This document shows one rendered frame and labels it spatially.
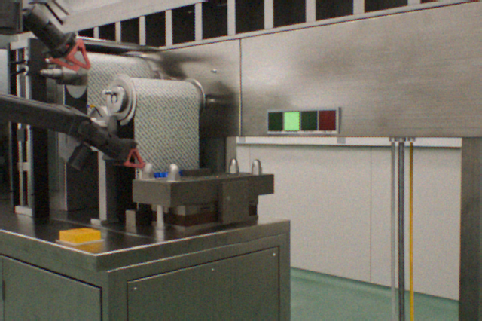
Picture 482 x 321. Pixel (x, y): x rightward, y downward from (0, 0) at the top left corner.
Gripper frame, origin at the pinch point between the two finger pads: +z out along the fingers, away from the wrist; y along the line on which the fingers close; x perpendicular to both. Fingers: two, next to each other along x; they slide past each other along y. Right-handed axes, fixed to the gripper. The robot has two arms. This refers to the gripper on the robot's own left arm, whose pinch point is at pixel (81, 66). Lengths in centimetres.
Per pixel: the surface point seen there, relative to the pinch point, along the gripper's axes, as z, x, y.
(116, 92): 11.5, 1.2, 1.8
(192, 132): 36.8, 7.8, 6.6
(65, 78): 6.0, 3.1, -21.4
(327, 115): 43, 19, 48
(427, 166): 239, 145, -40
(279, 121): 43, 17, 31
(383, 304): 280, 60, -57
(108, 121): 15.8, -5.8, -0.7
